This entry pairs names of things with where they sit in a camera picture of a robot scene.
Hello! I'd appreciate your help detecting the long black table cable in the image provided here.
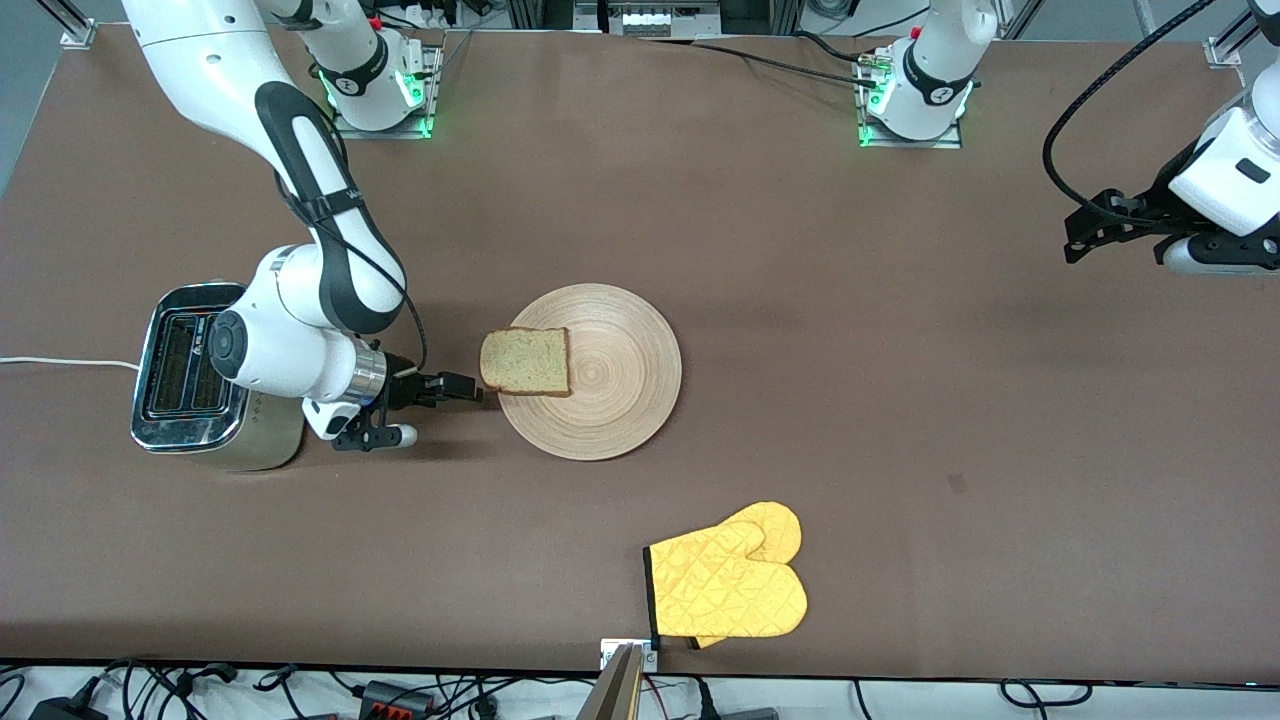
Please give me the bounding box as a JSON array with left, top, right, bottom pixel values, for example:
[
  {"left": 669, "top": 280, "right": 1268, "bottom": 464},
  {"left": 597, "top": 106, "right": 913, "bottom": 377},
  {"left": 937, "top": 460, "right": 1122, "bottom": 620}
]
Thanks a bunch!
[{"left": 688, "top": 40, "right": 883, "bottom": 89}]

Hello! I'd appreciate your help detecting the white electrical device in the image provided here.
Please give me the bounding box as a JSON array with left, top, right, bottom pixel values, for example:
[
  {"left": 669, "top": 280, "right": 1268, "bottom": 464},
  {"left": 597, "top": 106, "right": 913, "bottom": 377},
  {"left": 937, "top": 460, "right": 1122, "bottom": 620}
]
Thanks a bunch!
[{"left": 573, "top": 0, "right": 723, "bottom": 39}]

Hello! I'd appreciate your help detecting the black plug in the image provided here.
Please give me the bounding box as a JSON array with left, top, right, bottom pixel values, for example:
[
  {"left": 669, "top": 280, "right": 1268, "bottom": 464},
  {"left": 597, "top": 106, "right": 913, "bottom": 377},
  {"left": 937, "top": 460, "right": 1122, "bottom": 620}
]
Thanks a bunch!
[{"left": 695, "top": 680, "right": 781, "bottom": 720}]

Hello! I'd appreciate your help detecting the aluminium profile post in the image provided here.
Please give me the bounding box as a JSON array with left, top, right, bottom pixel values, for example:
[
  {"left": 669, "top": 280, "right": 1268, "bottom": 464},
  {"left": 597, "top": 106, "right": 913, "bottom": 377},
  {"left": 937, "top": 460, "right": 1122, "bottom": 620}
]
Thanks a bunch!
[{"left": 576, "top": 643, "right": 647, "bottom": 720}]

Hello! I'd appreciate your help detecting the black power adapter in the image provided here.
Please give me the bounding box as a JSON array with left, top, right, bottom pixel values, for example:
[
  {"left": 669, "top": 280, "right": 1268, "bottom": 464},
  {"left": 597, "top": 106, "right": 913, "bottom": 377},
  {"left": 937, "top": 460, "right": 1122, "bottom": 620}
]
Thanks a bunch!
[{"left": 28, "top": 695, "right": 107, "bottom": 720}]

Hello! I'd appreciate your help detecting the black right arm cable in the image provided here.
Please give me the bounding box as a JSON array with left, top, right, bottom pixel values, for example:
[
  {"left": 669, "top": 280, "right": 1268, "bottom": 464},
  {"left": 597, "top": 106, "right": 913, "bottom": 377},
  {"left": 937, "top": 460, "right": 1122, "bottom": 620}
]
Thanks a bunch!
[{"left": 275, "top": 130, "right": 431, "bottom": 379}]

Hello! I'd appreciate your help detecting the metal post mounting bracket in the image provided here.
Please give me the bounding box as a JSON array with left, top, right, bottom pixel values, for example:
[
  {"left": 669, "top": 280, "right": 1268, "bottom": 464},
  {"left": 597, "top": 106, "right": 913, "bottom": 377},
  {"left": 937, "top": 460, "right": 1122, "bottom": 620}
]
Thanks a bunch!
[{"left": 599, "top": 638, "right": 660, "bottom": 673}]

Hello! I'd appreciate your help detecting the white toaster power cable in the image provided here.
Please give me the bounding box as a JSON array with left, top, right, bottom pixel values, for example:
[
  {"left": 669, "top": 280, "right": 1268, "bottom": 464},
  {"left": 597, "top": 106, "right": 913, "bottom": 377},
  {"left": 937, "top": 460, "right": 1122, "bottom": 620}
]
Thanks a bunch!
[{"left": 0, "top": 355, "right": 141, "bottom": 369}]

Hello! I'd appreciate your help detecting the silver two-slot toaster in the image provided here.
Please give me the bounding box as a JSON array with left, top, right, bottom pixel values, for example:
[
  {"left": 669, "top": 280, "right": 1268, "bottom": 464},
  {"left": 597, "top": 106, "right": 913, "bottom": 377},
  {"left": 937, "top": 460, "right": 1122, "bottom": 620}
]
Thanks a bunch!
[{"left": 130, "top": 283, "right": 307, "bottom": 473}]

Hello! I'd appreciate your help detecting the black red connector block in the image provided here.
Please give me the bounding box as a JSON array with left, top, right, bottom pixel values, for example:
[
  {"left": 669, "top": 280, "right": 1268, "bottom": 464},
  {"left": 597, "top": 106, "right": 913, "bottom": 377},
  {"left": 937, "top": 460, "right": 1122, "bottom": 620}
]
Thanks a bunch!
[{"left": 358, "top": 679, "right": 438, "bottom": 720}]

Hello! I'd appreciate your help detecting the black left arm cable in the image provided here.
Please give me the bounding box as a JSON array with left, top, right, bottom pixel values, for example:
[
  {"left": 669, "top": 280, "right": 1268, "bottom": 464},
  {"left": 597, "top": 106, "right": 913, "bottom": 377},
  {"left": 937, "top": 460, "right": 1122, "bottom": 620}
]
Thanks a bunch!
[{"left": 1042, "top": 0, "right": 1217, "bottom": 216}]

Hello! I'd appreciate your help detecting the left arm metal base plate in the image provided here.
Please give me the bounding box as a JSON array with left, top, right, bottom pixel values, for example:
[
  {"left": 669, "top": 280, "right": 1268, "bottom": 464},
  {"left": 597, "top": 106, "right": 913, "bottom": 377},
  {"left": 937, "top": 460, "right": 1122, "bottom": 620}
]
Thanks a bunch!
[{"left": 856, "top": 45, "right": 965, "bottom": 151}]

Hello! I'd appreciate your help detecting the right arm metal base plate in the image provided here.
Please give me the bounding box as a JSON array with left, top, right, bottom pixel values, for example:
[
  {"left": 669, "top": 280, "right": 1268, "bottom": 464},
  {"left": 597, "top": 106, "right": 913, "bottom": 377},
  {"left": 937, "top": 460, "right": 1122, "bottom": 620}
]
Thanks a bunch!
[{"left": 329, "top": 40, "right": 442, "bottom": 140}]

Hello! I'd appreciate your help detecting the yellow quilted oven mitt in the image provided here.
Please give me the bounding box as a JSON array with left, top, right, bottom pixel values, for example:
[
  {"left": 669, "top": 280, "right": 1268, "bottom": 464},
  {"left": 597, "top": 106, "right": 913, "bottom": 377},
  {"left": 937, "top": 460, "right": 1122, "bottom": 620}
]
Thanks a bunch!
[
  {"left": 643, "top": 518, "right": 808, "bottom": 641},
  {"left": 690, "top": 501, "right": 803, "bottom": 650}
]

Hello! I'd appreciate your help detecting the brown bread slice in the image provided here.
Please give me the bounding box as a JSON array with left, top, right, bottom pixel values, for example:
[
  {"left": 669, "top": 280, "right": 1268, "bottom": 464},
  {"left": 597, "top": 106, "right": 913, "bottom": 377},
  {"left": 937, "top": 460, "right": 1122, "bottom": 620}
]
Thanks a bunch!
[{"left": 479, "top": 327, "right": 572, "bottom": 398}]

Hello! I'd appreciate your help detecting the round wooden plate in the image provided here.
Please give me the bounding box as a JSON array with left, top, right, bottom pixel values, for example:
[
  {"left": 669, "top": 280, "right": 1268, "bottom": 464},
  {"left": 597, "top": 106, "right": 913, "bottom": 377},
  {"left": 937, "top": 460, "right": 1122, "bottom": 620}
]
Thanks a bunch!
[{"left": 497, "top": 283, "right": 683, "bottom": 462}]

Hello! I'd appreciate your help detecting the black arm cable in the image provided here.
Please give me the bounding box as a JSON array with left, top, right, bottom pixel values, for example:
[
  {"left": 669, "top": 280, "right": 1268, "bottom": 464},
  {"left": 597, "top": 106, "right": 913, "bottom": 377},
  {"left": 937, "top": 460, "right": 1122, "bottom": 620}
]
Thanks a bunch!
[
  {"left": 1042, "top": 0, "right": 1217, "bottom": 216},
  {"left": 275, "top": 130, "right": 431, "bottom": 379}
]

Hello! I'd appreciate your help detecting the short black table cable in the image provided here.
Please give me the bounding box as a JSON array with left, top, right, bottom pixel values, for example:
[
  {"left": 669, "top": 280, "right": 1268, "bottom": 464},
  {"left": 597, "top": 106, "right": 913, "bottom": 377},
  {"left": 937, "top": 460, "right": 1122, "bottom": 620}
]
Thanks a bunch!
[{"left": 793, "top": 30, "right": 873, "bottom": 65}]

